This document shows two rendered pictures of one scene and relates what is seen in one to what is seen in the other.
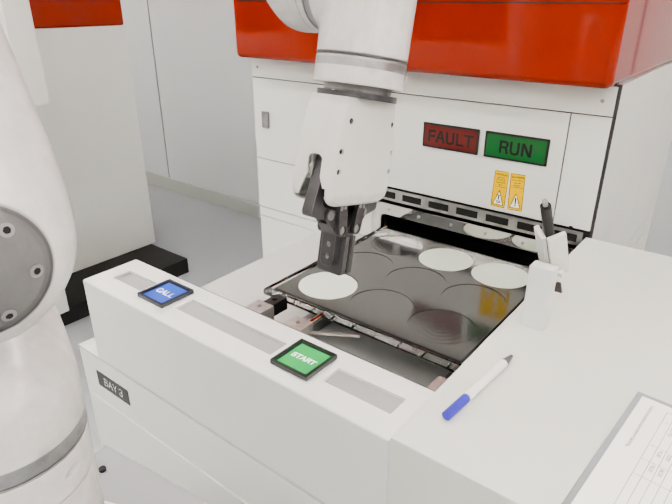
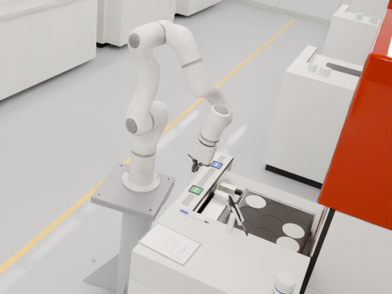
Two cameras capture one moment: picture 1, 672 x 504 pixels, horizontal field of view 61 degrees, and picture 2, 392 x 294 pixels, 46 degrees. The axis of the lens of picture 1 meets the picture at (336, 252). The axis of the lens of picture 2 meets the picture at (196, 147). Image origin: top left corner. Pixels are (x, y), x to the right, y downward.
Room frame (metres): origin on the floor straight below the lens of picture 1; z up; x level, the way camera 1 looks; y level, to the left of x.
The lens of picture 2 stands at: (-0.05, -1.60, 2.22)
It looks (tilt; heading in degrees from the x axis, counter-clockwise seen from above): 30 degrees down; 71
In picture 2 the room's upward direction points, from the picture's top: 10 degrees clockwise
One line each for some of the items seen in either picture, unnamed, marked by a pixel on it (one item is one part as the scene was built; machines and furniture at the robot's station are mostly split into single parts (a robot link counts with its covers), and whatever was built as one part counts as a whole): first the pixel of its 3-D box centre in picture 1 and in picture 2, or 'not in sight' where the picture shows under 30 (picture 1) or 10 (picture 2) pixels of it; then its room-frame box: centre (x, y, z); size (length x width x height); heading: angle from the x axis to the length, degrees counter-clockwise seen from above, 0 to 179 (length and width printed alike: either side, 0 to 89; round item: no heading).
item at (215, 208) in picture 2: not in sight; (214, 209); (0.65, 0.01, 0.87); 0.36 x 0.08 x 0.03; 52
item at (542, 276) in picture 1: (546, 273); (235, 220); (0.63, -0.26, 1.03); 0.06 x 0.04 x 0.13; 142
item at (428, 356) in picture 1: (354, 326); (233, 208); (0.73, -0.03, 0.90); 0.38 x 0.01 x 0.01; 52
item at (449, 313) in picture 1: (415, 281); (270, 222); (0.88, -0.14, 0.90); 0.34 x 0.34 x 0.01; 52
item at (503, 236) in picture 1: (463, 243); (315, 237); (1.05, -0.26, 0.89); 0.44 x 0.02 x 0.10; 52
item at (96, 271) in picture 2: not in sight; (116, 242); (0.24, 0.31, 0.41); 0.51 x 0.44 x 0.82; 150
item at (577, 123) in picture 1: (395, 166); (332, 196); (1.17, -0.13, 1.02); 0.81 x 0.03 x 0.40; 52
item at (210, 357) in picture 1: (233, 370); (203, 189); (0.63, 0.14, 0.89); 0.55 x 0.09 x 0.14; 52
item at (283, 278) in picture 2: not in sight; (283, 287); (0.70, -0.61, 1.01); 0.07 x 0.07 x 0.10
